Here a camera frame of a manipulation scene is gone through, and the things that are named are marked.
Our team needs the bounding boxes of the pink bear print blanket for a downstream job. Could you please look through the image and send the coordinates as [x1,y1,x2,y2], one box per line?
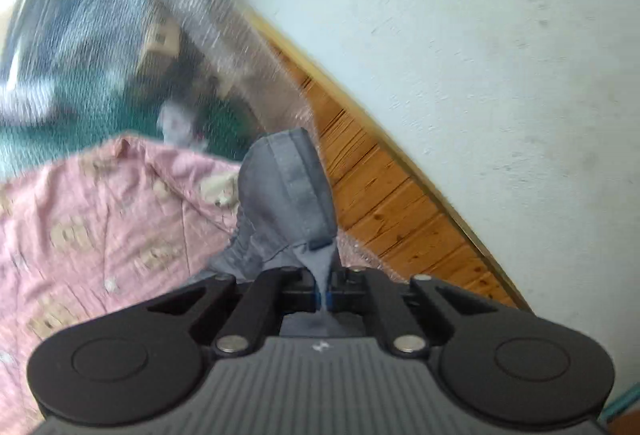
[0,135,253,422]

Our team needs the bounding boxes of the clear bubble wrap sheet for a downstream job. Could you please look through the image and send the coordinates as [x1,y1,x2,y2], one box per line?
[0,0,401,288]

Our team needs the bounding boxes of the green cloth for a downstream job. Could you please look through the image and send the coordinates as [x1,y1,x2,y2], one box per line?
[0,75,263,178]

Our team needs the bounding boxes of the light blue blanket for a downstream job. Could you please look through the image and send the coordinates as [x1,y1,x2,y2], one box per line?
[0,0,156,118]

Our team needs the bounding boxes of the white crumpled paper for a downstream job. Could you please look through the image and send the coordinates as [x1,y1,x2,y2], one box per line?
[156,101,210,150]

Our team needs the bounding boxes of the small cardboard box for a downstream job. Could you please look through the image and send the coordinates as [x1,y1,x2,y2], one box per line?
[136,16,182,76]

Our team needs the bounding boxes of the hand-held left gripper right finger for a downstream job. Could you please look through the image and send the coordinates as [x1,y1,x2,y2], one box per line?
[327,267,502,359]

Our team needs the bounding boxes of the grey pants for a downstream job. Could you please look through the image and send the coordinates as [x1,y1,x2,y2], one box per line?
[206,127,372,341]

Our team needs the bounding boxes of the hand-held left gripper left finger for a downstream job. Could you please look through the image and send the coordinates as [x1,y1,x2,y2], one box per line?
[147,267,322,358]

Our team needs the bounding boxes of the wooden headboard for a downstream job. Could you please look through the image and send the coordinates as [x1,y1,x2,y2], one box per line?
[244,9,534,312]

